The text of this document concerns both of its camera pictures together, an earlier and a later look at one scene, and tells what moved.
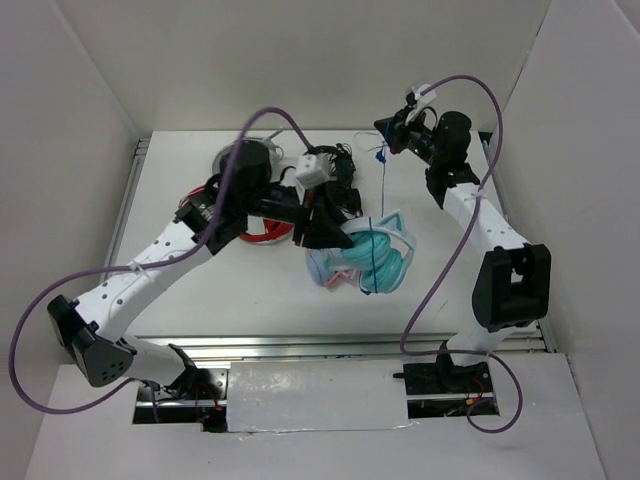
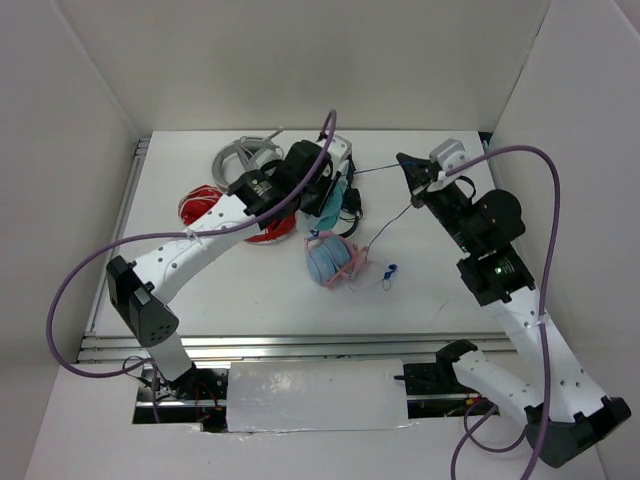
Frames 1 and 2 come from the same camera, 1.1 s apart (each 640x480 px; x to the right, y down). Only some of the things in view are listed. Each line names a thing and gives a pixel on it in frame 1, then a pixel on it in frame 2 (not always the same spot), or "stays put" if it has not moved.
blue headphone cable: x=381 y=159 -> x=386 y=282
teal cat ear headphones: x=381 y=267 -> x=329 y=216
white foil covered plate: x=309 y=396 stays put
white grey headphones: x=253 y=160 stays put
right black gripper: x=390 y=126 -> x=417 y=177
